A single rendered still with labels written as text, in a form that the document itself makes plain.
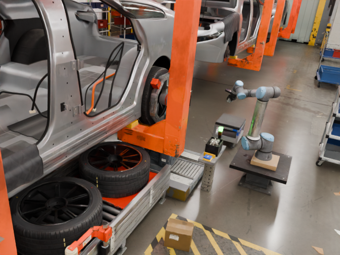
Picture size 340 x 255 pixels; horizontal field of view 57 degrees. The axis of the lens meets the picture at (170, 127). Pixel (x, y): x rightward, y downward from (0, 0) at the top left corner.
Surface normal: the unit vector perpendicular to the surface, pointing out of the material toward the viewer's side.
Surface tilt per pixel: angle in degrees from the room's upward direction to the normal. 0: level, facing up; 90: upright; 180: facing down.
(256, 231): 0
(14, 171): 44
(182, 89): 90
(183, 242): 90
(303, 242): 0
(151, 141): 90
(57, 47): 81
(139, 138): 90
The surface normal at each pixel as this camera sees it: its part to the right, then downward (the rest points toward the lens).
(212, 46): 0.25, 0.42
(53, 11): 0.88, -0.07
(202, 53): -0.04, 0.64
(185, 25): -0.42, 0.35
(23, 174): 0.90, 0.21
